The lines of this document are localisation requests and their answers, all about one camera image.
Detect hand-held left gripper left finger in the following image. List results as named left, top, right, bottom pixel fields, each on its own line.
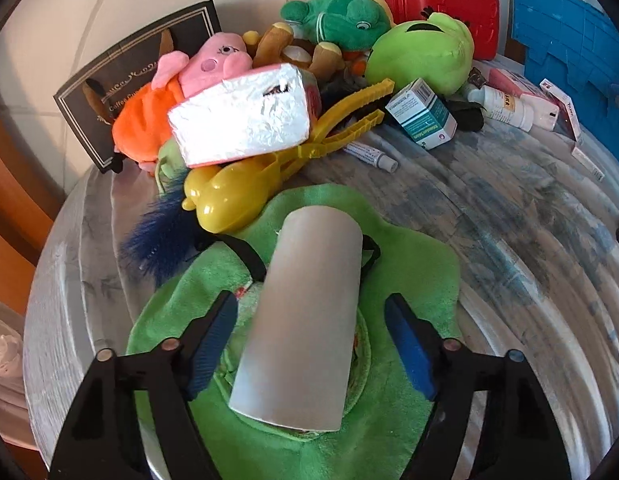
left=49, top=290, right=240, bottom=480

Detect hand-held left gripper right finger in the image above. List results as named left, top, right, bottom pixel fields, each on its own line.
left=384, top=292, right=573, bottom=480

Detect cardboard tube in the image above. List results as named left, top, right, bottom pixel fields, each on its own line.
left=228, top=208, right=363, bottom=433

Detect grey marbled desktop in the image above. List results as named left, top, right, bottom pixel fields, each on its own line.
left=22, top=55, right=619, bottom=480

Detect green plush cloth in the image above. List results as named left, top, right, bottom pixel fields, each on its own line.
left=125, top=183, right=465, bottom=480

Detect blue fuzzy toy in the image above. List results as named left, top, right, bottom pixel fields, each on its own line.
left=122, top=187, right=200, bottom=286

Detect yellow plastic clip tongs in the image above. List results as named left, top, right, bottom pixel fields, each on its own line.
left=183, top=78, right=396, bottom=235

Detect white ointment tube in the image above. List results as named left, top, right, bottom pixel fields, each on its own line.
left=342, top=140, right=399, bottom=172

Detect white crumpled bag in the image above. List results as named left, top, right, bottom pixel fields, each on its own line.
left=0, top=292, right=27, bottom=386

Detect foil-ended pink carton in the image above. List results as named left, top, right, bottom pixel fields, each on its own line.
left=168, top=62, right=313, bottom=168

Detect pink pig plush orange dress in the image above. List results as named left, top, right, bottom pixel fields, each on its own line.
left=112, top=31, right=255, bottom=173

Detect teal and white medicine box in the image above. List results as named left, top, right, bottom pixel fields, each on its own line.
left=385, top=77, right=459, bottom=151

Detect black cloth item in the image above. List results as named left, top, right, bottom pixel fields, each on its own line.
left=447, top=100, right=485, bottom=133

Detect small white and red box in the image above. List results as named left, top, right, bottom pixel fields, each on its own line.
left=571, top=145, right=606, bottom=181

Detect white plastic bottle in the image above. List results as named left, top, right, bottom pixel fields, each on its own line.
left=467, top=84, right=535, bottom=133

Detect pink box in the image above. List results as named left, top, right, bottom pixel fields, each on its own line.
left=488, top=67, right=560, bottom=131

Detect black framed sign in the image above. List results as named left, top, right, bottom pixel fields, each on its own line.
left=53, top=1, right=225, bottom=175

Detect white and red flat box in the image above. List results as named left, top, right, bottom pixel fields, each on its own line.
left=539, top=78, right=585, bottom=146

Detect light green round plush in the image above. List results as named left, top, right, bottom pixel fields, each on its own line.
left=364, top=10, right=475, bottom=96

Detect brown plush toy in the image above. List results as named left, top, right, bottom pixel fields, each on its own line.
left=242, top=22, right=347, bottom=81

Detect green turtle plush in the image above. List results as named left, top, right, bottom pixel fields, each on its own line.
left=280, top=0, right=395, bottom=56

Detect blue plastic crate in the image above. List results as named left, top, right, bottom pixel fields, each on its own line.
left=511, top=0, right=619, bottom=143

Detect wooden door frame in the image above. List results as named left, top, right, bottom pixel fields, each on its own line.
left=0, top=105, right=65, bottom=286

